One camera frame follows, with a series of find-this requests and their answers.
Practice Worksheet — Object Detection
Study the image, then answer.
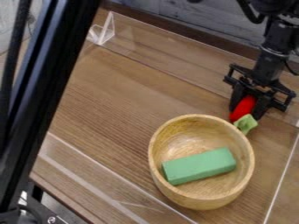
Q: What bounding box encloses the black cable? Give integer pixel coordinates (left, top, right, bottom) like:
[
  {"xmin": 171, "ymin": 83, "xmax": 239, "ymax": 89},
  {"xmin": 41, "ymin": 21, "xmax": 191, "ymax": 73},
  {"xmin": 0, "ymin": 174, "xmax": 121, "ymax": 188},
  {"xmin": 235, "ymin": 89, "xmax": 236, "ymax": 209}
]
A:
[{"xmin": 0, "ymin": 204, "xmax": 48, "ymax": 224}]

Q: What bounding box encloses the red plush strawberry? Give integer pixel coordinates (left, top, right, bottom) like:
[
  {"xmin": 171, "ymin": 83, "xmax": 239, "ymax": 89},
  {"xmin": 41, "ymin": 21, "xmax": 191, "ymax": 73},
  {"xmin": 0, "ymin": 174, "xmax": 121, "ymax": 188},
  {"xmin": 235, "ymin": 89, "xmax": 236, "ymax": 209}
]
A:
[{"xmin": 228, "ymin": 94, "xmax": 259, "ymax": 137}]

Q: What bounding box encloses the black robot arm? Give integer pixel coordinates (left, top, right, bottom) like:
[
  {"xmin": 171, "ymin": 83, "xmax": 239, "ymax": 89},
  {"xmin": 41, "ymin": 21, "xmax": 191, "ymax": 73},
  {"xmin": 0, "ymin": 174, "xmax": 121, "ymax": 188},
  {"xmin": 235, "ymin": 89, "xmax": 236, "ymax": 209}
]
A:
[{"xmin": 223, "ymin": 0, "xmax": 299, "ymax": 120}]

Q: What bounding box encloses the green rectangular block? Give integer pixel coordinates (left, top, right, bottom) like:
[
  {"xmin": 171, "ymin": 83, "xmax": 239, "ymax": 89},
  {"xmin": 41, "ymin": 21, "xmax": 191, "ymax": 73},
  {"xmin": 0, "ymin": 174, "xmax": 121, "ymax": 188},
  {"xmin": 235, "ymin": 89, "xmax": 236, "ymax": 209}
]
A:
[{"xmin": 161, "ymin": 147, "xmax": 237, "ymax": 186}]

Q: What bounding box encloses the clear acrylic tray wall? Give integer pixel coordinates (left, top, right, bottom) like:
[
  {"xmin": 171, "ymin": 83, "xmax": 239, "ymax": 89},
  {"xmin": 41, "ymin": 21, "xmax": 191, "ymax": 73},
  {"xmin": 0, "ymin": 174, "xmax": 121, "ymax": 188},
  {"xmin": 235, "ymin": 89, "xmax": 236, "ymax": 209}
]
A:
[{"xmin": 32, "ymin": 14, "xmax": 299, "ymax": 224}]

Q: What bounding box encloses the wooden bowl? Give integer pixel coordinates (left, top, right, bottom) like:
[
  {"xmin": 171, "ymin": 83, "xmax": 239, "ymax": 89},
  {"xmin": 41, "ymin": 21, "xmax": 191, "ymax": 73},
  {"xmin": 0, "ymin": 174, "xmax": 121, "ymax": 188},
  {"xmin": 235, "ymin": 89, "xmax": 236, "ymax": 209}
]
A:
[{"xmin": 148, "ymin": 114, "xmax": 255, "ymax": 210}]

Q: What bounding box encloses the black metal frame post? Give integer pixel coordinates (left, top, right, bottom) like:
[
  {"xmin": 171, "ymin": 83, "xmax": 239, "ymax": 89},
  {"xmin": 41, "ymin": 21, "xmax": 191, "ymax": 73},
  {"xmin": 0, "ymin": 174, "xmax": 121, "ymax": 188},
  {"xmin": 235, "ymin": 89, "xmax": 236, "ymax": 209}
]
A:
[{"xmin": 0, "ymin": 0, "xmax": 101, "ymax": 213}]

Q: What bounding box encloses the clear acrylic corner bracket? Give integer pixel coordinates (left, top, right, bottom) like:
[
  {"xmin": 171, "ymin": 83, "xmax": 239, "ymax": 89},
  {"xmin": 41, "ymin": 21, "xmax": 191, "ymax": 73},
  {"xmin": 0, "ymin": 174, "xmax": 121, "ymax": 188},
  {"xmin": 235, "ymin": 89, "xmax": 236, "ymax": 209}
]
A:
[{"xmin": 86, "ymin": 12, "xmax": 116, "ymax": 46}]

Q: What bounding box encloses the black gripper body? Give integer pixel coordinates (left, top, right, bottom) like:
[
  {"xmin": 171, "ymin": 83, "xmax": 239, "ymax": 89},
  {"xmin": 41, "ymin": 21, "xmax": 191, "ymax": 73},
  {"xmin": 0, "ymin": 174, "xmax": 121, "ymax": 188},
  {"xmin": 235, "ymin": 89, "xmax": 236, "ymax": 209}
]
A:
[{"xmin": 223, "ymin": 64, "xmax": 296, "ymax": 112}]

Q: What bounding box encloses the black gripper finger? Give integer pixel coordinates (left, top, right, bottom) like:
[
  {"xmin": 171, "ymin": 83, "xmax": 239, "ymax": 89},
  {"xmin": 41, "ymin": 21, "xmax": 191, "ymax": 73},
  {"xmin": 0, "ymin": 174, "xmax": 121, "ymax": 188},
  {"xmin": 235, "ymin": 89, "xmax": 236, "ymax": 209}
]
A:
[
  {"xmin": 252, "ymin": 95, "xmax": 271, "ymax": 120},
  {"xmin": 228, "ymin": 84, "xmax": 245, "ymax": 110}
]

